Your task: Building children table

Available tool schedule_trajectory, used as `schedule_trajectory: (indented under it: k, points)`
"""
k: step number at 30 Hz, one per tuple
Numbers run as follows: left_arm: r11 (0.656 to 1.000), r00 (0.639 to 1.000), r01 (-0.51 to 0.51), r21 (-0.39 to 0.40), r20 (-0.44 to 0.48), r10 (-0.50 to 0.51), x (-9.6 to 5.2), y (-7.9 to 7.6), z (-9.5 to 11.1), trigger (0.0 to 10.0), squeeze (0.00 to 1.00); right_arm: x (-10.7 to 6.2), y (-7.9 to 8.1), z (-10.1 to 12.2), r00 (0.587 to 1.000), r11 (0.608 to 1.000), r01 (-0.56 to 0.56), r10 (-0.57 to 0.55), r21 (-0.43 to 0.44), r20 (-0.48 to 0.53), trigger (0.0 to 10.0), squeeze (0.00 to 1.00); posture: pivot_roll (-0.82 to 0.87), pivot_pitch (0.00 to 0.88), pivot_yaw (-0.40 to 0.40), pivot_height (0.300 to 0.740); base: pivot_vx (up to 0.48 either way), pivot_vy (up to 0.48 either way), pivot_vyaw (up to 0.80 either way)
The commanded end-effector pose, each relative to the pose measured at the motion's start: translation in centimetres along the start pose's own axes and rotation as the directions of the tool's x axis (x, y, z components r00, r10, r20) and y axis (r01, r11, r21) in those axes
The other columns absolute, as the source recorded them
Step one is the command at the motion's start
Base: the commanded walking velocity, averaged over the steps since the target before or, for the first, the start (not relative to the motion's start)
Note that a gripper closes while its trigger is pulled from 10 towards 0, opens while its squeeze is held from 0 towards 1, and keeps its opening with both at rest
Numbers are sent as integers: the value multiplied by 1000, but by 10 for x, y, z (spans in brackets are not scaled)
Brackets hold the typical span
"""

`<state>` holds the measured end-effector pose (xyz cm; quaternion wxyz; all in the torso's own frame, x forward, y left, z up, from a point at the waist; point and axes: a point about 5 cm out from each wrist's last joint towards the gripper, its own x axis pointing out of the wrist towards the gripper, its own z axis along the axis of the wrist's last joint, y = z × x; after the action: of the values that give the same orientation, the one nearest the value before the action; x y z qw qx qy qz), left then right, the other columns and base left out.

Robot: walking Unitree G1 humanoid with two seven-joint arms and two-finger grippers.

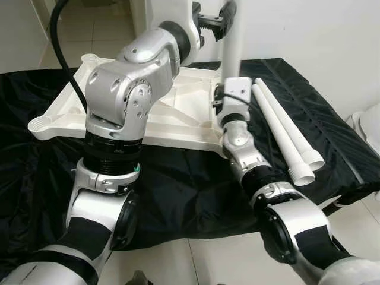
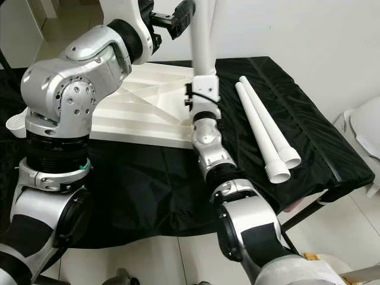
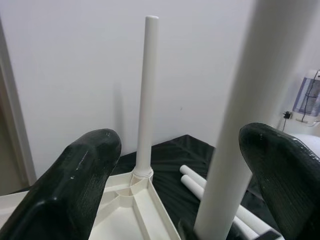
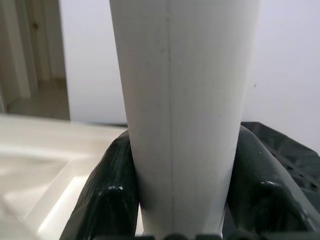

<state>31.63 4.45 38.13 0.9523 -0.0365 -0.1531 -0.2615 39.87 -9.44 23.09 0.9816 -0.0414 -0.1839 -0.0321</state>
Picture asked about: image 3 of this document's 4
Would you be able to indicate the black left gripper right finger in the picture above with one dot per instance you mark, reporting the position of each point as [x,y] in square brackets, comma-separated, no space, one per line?
[287,185]

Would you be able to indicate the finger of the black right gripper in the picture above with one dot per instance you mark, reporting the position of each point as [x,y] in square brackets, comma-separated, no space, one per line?
[187,230]

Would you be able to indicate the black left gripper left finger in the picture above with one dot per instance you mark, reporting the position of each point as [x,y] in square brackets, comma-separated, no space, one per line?
[70,190]

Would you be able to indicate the white plastic table top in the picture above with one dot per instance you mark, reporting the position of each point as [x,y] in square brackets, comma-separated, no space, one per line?
[155,215]

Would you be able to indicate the black table cloth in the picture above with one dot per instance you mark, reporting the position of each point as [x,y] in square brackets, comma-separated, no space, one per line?
[175,155]

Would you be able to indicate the white purple insect lamp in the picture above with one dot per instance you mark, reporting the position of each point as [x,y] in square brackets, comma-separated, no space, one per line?
[307,95]

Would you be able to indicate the black wall plug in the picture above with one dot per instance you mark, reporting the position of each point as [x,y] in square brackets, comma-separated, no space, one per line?
[287,115]

